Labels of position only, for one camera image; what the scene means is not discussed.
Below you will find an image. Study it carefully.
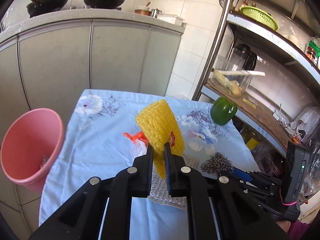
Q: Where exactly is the steel wool scrubber ball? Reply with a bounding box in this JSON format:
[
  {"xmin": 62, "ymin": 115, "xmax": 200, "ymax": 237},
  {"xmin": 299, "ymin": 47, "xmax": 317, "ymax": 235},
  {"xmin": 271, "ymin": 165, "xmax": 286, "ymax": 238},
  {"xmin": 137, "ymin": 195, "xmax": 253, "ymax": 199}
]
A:
[{"xmin": 200, "ymin": 152, "xmax": 233, "ymax": 177}]

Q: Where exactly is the silver glitter scouring pad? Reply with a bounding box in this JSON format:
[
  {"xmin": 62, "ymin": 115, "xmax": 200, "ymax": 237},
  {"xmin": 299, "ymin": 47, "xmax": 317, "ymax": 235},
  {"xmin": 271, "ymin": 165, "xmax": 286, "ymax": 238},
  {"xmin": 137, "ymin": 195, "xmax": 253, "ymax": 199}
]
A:
[{"xmin": 147, "ymin": 153, "xmax": 201, "ymax": 210}]

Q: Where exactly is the clear bag with orange tie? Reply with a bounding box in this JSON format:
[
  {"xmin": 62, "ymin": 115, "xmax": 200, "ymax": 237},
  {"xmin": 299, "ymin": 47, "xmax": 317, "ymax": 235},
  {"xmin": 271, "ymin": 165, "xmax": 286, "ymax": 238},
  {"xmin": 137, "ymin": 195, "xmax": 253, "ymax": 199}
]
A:
[{"xmin": 123, "ymin": 131, "xmax": 149, "ymax": 158}]

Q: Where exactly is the purple sleeve forearm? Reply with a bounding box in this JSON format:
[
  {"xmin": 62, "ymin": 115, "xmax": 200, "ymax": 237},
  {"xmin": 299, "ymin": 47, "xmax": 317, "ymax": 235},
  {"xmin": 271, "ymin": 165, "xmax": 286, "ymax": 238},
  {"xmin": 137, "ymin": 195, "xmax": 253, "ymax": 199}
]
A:
[{"xmin": 277, "ymin": 220, "xmax": 311, "ymax": 240}]

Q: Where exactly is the pink plastic trash bucket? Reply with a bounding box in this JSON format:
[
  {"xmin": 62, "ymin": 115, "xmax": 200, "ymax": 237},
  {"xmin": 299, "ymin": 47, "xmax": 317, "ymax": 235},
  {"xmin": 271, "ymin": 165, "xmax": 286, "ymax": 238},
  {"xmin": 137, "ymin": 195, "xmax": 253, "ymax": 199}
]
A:
[{"xmin": 1, "ymin": 108, "xmax": 65, "ymax": 194}]

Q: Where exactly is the grey kitchen cabinet counter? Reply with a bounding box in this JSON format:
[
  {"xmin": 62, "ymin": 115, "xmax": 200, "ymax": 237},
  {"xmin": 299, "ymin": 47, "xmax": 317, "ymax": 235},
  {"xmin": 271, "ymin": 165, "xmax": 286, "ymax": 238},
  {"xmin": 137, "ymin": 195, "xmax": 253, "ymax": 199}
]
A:
[{"xmin": 0, "ymin": 8, "xmax": 187, "ymax": 238}]

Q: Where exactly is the light blue floral tablecloth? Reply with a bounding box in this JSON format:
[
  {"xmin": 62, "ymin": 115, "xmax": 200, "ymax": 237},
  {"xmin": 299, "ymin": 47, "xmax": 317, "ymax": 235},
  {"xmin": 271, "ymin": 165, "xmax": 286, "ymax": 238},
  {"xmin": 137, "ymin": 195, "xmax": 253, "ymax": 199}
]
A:
[{"xmin": 39, "ymin": 89, "xmax": 258, "ymax": 239}]

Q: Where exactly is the green bell pepper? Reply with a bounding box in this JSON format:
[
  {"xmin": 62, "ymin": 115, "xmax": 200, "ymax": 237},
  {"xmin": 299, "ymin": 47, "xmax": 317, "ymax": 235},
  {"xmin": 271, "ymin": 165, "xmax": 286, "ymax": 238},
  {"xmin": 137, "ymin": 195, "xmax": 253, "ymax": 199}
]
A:
[{"xmin": 210, "ymin": 96, "xmax": 238, "ymax": 126}]

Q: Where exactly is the ginger root piece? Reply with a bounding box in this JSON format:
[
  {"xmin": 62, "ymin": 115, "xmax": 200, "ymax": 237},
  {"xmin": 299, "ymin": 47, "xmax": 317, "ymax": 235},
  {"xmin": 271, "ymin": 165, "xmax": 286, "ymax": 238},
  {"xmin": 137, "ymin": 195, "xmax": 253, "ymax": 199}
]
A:
[{"xmin": 231, "ymin": 80, "xmax": 244, "ymax": 98}]

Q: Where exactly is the clear plastic vegetable container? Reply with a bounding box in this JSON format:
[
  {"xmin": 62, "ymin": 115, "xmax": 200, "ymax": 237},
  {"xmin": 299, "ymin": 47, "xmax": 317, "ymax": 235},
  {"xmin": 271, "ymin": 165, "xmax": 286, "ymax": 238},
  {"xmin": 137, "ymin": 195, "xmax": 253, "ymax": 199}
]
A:
[{"xmin": 210, "ymin": 55, "xmax": 253, "ymax": 98}]

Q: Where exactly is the white daikon radish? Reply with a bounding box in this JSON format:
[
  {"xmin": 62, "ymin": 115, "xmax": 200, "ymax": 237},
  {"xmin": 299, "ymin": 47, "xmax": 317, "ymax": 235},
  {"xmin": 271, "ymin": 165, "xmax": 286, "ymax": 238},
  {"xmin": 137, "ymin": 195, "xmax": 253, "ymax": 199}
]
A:
[{"xmin": 219, "ymin": 70, "xmax": 266, "ymax": 77}]

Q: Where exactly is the corn cob in husk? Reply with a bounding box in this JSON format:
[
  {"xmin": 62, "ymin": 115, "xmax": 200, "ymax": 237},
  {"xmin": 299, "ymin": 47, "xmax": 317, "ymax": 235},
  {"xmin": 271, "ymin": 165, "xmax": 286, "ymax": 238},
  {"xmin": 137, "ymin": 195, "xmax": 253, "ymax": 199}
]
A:
[{"xmin": 213, "ymin": 69, "xmax": 233, "ymax": 88}]

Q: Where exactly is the metal shelf rack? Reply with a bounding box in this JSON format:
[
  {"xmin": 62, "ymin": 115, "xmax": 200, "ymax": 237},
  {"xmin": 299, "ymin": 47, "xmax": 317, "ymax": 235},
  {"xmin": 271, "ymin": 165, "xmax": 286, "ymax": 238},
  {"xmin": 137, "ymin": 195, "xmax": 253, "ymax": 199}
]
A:
[{"xmin": 191, "ymin": 0, "xmax": 320, "ymax": 160}]

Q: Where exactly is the green plastic basket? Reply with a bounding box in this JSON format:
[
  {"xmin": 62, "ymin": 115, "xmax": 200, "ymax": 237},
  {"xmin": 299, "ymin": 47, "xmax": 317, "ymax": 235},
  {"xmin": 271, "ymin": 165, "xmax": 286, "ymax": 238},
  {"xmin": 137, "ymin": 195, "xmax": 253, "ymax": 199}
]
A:
[{"xmin": 240, "ymin": 6, "xmax": 278, "ymax": 31}]

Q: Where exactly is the white tray on counter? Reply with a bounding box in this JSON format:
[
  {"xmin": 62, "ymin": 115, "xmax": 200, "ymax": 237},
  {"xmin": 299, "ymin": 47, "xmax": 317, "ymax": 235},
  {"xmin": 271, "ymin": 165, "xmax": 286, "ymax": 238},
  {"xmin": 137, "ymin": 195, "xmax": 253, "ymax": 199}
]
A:
[{"xmin": 157, "ymin": 14, "xmax": 184, "ymax": 27}]

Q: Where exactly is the copper small pot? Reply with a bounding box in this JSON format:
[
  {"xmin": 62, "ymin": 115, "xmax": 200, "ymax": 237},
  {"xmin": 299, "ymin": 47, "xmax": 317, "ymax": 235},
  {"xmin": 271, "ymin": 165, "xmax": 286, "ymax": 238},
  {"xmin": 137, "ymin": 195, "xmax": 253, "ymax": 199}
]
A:
[{"xmin": 135, "ymin": 1, "xmax": 151, "ymax": 16}]

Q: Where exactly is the black wok with lid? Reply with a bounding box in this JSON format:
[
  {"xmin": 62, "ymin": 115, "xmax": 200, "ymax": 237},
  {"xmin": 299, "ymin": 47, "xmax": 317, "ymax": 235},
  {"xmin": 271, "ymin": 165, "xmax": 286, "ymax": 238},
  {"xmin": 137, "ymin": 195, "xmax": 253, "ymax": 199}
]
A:
[{"xmin": 27, "ymin": 0, "xmax": 68, "ymax": 18}]

